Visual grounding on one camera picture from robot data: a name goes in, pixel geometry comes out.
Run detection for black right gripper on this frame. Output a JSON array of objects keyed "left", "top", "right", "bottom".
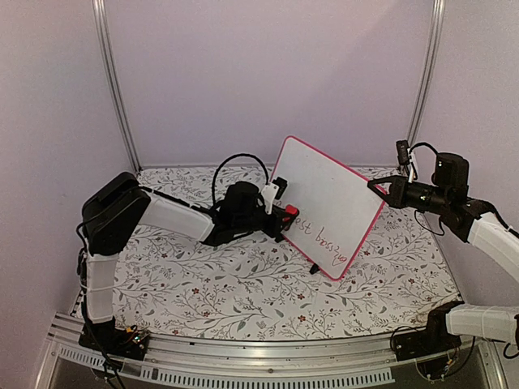
[{"left": 367, "top": 177, "right": 450, "bottom": 216}]

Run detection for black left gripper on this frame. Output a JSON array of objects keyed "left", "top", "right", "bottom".
[{"left": 234, "top": 206, "right": 294, "bottom": 238}]

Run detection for red whiteboard eraser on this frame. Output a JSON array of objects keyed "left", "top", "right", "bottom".
[{"left": 285, "top": 204, "right": 299, "bottom": 218}]

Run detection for pink framed whiteboard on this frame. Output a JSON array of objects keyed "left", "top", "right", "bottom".
[{"left": 272, "top": 136, "right": 384, "bottom": 280}]

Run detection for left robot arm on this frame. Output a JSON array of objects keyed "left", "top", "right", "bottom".
[{"left": 77, "top": 172, "right": 299, "bottom": 352}]

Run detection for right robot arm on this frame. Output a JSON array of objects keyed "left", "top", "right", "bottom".
[{"left": 367, "top": 152, "right": 518, "bottom": 361}]

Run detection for floral patterned table mat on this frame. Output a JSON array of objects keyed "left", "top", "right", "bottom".
[{"left": 79, "top": 165, "right": 465, "bottom": 340}]

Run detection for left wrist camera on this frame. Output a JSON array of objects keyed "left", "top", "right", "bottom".
[{"left": 260, "top": 177, "right": 288, "bottom": 215}]

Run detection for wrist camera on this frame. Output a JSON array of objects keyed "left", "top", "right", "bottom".
[
  {"left": 260, "top": 177, "right": 288, "bottom": 215},
  {"left": 396, "top": 139, "right": 418, "bottom": 183}
]

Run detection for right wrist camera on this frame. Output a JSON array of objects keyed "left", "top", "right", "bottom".
[{"left": 396, "top": 139, "right": 418, "bottom": 183}]

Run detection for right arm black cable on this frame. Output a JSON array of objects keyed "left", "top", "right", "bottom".
[{"left": 411, "top": 140, "right": 447, "bottom": 237}]

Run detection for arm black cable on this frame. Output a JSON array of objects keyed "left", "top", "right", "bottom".
[
  {"left": 212, "top": 152, "right": 270, "bottom": 207},
  {"left": 411, "top": 140, "right": 447, "bottom": 237}
]

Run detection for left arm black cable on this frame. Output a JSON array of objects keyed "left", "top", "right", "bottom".
[{"left": 212, "top": 152, "right": 270, "bottom": 207}]

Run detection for right aluminium frame post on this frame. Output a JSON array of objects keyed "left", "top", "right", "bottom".
[{"left": 407, "top": 0, "right": 445, "bottom": 146}]

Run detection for aluminium frame post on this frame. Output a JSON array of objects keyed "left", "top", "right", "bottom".
[
  {"left": 407, "top": 0, "right": 445, "bottom": 146},
  {"left": 92, "top": 0, "right": 142, "bottom": 172}
]

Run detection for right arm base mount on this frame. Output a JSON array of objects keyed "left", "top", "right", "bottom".
[{"left": 390, "top": 329, "right": 461, "bottom": 361}]

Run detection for front aluminium rail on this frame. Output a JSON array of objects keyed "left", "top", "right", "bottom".
[{"left": 35, "top": 314, "right": 518, "bottom": 388}]

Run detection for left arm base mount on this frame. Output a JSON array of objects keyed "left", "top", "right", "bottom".
[{"left": 79, "top": 322, "right": 149, "bottom": 361}]

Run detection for left aluminium frame post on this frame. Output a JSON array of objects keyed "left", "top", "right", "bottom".
[{"left": 92, "top": 0, "right": 142, "bottom": 172}]

